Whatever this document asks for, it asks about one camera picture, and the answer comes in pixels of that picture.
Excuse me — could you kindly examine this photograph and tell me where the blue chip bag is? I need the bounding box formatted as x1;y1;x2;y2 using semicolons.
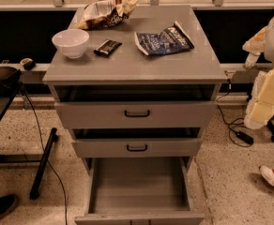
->
134;22;194;55

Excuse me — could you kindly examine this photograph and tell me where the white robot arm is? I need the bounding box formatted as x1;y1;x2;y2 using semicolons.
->
242;17;274;129

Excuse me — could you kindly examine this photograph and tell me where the grey drawer cabinet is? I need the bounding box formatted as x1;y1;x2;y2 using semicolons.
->
42;5;228;173

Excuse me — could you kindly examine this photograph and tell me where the grey top drawer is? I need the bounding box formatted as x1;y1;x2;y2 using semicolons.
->
55;101;216;128

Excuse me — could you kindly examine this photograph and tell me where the grey middle drawer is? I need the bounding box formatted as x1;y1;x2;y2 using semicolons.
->
72;138;202;158

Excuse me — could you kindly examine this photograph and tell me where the grey open bottom drawer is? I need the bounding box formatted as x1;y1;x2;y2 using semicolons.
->
74;157;205;225

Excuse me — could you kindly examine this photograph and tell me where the brown white chip bag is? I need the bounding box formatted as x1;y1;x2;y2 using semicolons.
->
76;0;138;30

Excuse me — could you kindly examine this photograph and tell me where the black bag on table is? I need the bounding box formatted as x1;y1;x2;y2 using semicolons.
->
0;67;22;97

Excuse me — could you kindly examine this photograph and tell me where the black snack bar wrapper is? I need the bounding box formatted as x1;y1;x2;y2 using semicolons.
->
94;39;122;57

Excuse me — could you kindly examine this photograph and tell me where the white bowl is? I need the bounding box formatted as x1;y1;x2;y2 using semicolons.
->
52;29;89;59

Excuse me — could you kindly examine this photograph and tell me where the tape measure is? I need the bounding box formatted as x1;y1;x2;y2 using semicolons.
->
20;58;36;70

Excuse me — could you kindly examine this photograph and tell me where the clear plastic bottle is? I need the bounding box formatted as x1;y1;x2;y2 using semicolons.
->
243;52;260;69

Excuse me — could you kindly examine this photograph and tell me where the black side table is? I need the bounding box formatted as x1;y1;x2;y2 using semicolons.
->
0;82;59;201

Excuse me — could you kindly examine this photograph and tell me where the black shoe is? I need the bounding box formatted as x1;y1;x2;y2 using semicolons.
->
0;194;18;219

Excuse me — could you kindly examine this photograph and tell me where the black floor cable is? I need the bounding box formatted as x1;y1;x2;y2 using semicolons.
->
20;86;69;225

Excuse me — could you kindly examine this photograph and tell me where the black power adapter with cable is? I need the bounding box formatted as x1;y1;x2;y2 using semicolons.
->
216;78;255;148

